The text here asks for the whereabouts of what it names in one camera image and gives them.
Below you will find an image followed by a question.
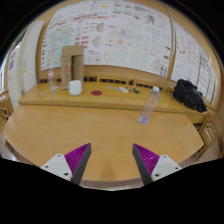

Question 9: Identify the clear bottle with red label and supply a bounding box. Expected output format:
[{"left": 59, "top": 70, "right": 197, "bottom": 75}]
[{"left": 47, "top": 63, "right": 56, "bottom": 89}]

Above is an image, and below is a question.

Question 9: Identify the clear plastic bottle white cap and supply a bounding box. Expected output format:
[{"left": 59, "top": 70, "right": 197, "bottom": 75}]
[{"left": 138, "top": 85, "right": 161, "bottom": 125}]

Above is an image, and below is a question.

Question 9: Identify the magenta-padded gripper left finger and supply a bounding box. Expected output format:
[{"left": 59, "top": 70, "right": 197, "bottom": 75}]
[{"left": 40, "top": 142, "right": 92, "bottom": 186}]

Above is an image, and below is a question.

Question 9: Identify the brown cardboard box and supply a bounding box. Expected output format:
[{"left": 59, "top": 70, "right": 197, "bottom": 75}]
[{"left": 60, "top": 44, "right": 85, "bottom": 90}]

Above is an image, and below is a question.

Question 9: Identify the white wall panel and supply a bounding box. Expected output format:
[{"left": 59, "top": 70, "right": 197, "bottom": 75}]
[{"left": 7, "top": 20, "right": 45, "bottom": 109}]

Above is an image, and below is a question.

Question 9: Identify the narrow printed wall poster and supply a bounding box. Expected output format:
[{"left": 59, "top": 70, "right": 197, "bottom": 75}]
[{"left": 170, "top": 21, "right": 219, "bottom": 104}]

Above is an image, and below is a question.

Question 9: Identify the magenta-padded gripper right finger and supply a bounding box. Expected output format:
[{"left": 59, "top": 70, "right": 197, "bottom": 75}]
[{"left": 131, "top": 143, "right": 183, "bottom": 186}]

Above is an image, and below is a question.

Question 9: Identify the white cup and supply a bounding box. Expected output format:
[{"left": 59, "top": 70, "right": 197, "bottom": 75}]
[{"left": 68, "top": 79, "right": 83, "bottom": 97}]

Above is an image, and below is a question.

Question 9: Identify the black bag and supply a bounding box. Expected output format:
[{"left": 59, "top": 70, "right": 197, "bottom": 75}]
[{"left": 172, "top": 78, "right": 208, "bottom": 114}]

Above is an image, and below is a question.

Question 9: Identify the flat round red coaster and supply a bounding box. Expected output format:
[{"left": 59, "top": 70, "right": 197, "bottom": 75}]
[{"left": 90, "top": 89, "right": 103, "bottom": 97}]

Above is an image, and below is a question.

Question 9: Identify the large printed wall poster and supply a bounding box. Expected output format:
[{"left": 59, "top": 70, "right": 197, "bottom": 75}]
[{"left": 40, "top": 0, "right": 172, "bottom": 79}]

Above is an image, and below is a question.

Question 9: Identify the wooden chair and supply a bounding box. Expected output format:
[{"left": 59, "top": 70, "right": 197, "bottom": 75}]
[
  {"left": 194, "top": 111, "right": 224, "bottom": 161},
  {"left": 0, "top": 89, "right": 14, "bottom": 126}
]

